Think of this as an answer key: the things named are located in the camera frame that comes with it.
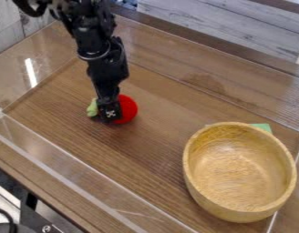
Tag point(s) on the wooden bowl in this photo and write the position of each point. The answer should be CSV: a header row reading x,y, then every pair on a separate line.
x,y
239,171

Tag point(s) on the green sticky note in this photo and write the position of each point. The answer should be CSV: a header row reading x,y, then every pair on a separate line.
x,y
265,127

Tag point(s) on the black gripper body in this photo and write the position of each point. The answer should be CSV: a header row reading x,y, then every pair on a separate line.
x,y
104,54

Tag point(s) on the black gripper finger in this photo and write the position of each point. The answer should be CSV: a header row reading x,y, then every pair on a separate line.
x,y
109,109

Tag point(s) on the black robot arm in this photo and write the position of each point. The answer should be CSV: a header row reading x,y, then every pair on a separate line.
x,y
91,23

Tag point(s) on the clear acrylic tray wall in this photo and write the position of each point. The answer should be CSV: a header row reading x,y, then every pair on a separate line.
x,y
88,197

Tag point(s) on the red plush strawberry toy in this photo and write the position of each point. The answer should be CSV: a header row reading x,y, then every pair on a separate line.
x,y
128,109

